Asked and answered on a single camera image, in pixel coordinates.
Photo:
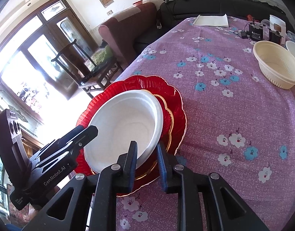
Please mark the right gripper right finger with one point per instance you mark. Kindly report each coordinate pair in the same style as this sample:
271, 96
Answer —
204, 201

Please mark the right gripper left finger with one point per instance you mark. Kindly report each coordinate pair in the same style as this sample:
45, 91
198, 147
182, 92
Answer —
89, 203

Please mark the gold-rimmed red plate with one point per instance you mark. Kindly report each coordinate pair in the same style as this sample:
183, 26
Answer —
166, 125

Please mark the white foam plate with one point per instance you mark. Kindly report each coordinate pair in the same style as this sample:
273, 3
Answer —
123, 129

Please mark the red wedding plate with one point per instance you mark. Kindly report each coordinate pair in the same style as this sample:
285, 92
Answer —
174, 126

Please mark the small cream plastic bowl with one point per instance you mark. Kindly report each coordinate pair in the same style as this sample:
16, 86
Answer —
276, 63

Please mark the purple floral tablecloth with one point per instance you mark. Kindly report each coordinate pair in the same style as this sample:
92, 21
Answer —
238, 123

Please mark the dark wooden chair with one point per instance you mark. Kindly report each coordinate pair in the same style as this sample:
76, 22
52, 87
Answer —
91, 73

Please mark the brown armchair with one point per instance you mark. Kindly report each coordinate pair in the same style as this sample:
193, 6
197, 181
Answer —
123, 28

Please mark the white folded paper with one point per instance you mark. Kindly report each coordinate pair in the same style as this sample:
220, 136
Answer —
212, 21

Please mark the white plastic jar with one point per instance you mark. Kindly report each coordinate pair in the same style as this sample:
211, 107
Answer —
278, 25

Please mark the black sofa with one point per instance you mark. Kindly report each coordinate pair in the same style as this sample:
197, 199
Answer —
172, 13

